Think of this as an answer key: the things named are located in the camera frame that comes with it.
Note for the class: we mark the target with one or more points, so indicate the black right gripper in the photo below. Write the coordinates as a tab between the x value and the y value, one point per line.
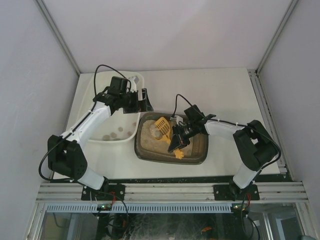
179	135

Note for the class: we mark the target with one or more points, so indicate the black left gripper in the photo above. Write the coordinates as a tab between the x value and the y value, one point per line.
139	100

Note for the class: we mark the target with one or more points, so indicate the yellow litter scoop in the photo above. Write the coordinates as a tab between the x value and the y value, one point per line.
164	128

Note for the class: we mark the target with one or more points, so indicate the dark brown litter box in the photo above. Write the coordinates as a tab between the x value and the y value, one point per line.
148	148

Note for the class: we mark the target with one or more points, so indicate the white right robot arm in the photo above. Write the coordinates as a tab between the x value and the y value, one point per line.
256	148

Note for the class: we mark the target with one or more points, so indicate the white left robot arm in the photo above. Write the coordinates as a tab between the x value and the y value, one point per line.
65	152

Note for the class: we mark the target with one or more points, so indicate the white plastic bin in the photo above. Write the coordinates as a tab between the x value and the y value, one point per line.
118	119

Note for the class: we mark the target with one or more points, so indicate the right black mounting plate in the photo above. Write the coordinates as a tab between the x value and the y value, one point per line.
227	192

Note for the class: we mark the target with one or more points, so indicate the black mounting plate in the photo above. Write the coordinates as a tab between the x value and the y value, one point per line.
114	191
227	192

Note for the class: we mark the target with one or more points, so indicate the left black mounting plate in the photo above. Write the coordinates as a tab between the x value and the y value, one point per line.
114	191

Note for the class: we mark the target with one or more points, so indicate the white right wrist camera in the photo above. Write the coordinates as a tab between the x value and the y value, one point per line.
176	118

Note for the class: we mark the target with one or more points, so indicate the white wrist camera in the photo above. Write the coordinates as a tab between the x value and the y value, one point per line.
134	83
176	118

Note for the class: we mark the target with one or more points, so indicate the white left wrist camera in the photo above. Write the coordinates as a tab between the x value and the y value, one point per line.
134	83

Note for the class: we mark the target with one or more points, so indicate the right side aluminium rail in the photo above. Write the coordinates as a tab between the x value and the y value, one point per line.
266	113

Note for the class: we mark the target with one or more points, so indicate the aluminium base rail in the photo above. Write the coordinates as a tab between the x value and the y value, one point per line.
261	192

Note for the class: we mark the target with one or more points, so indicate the left aluminium frame post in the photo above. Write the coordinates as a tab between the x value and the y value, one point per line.
48	18

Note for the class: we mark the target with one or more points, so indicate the aluminium frame post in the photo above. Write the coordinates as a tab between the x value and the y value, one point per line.
48	18
277	34

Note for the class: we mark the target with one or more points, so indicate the grey slotted cable duct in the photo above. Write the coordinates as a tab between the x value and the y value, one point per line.
140	208

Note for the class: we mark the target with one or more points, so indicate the right aluminium frame post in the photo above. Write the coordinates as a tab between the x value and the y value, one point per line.
277	34

